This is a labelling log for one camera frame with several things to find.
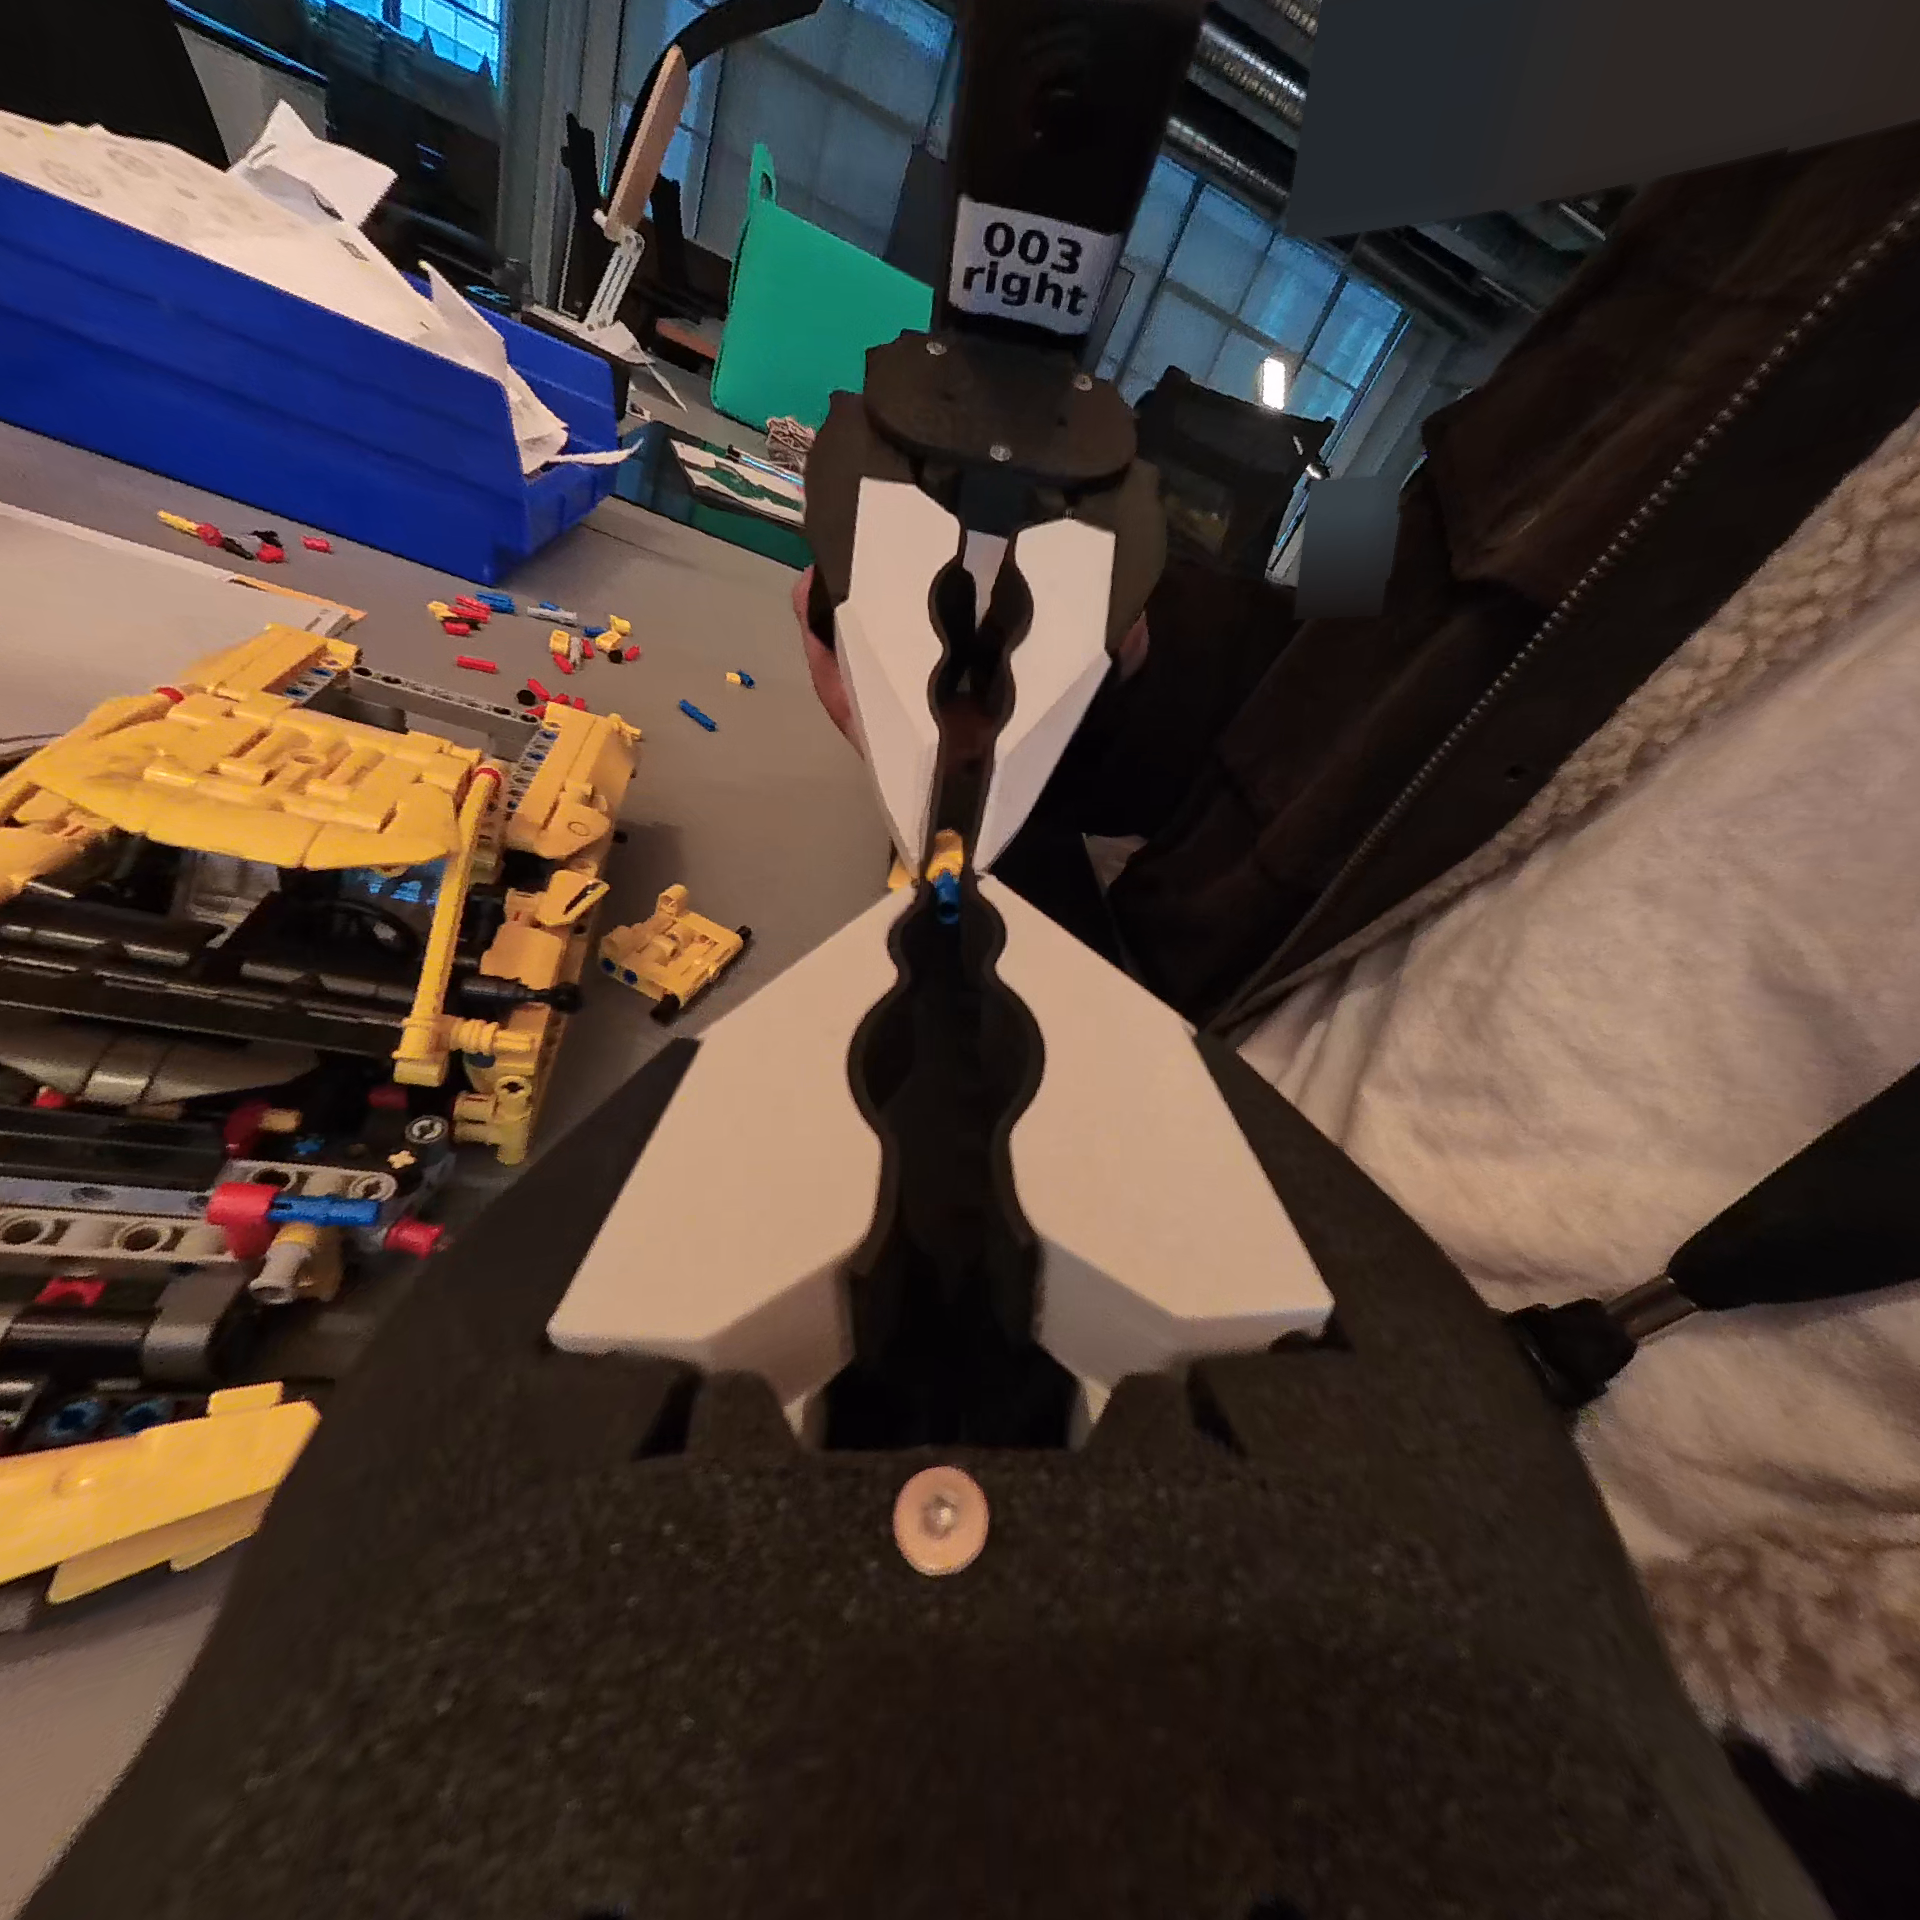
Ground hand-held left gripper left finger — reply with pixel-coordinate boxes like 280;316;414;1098
547;884;936;1445

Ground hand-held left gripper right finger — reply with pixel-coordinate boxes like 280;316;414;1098
975;877;1335;1445

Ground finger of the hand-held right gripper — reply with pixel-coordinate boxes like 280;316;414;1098
960;517;1121;877
832;477;968;880

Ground yellow brick with blue pins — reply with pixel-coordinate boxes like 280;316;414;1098
596;881;754;1031

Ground yellow toy brick car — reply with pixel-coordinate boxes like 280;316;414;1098
0;621;648;1610

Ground person's right forearm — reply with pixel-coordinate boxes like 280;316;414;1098
1049;570;1321;917

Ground grey desk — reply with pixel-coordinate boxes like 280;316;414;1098
0;419;1142;1920

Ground person's right hand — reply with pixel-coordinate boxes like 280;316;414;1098
790;563;874;754

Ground green cutting mat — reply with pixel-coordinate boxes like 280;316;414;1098
667;435;820;526

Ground scattered small coloured bricks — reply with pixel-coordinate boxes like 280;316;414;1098
156;509;758;736

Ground white shirt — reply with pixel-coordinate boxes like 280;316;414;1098
1245;584;1920;1623

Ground large paned window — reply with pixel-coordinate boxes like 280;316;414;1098
309;0;503;61

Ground blue plastic bin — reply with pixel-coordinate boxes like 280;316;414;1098
0;170;625;589

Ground white instruction booklet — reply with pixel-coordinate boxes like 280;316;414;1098
0;502;369;754

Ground crumpled white paper wrappers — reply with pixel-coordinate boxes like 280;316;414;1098
0;102;648;474

